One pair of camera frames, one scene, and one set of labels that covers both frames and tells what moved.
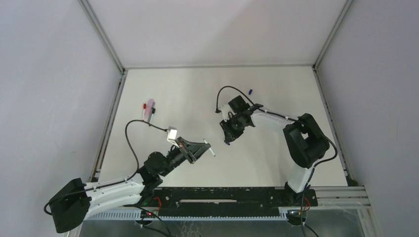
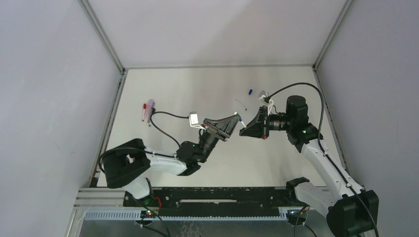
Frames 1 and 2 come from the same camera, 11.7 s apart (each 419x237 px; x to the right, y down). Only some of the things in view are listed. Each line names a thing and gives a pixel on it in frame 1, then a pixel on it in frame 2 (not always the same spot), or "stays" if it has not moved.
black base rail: (227, 201) stays
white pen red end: (145, 107) stays
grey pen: (150, 111) stays
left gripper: (186, 153) -> (215, 131)
